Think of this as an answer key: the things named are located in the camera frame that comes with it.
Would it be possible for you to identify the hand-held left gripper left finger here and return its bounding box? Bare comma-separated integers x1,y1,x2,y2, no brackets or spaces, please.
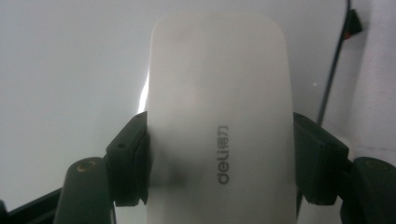
106,110,154,208

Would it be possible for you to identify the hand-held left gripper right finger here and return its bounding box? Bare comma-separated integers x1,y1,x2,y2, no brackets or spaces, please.
292,111,350,207

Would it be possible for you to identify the white whiteboard with black frame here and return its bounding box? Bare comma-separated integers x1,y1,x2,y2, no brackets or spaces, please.
0,0,353,224

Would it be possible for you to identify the white whiteboard eraser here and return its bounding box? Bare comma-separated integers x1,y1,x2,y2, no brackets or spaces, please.
145,11,299,224

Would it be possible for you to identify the black whiteboard foot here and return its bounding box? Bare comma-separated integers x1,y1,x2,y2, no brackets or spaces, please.
341,8,364,41

